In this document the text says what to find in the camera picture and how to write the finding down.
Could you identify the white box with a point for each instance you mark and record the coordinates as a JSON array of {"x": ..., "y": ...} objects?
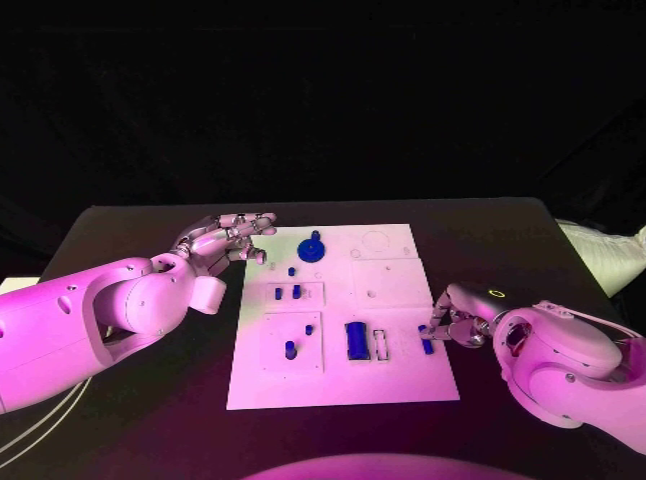
[{"x": 10, "y": 285}]

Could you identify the white sack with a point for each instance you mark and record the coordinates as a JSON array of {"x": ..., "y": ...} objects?
[{"x": 609, "y": 255}]

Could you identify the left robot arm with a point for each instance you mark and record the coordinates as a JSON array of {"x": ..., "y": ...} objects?
[{"x": 43, "y": 330}]

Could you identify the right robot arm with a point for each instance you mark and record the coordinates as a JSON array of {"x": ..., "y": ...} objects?
[{"x": 583, "y": 367}]

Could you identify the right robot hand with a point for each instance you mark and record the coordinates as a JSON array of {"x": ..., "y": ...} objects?
[{"x": 472, "y": 303}]

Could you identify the large blue block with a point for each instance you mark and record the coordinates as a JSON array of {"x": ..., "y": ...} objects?
[{"x": 359, "y": 340}]

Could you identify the blue gear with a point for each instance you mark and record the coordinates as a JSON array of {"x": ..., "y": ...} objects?
[{"x": 312, "y": 249}]

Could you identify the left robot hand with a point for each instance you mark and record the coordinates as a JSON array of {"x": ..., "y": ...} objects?
[{"x": 216, "y": 240}]

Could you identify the long blue peg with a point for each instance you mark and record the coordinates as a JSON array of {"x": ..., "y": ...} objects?
[{"x": 428, "y": 345}]

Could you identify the blue cylinder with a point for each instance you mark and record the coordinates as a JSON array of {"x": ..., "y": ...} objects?
[{"x": 291, "y": 350}]

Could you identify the white task board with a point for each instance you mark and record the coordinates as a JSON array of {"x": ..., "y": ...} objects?
[{"x": 346, "y": 375}]

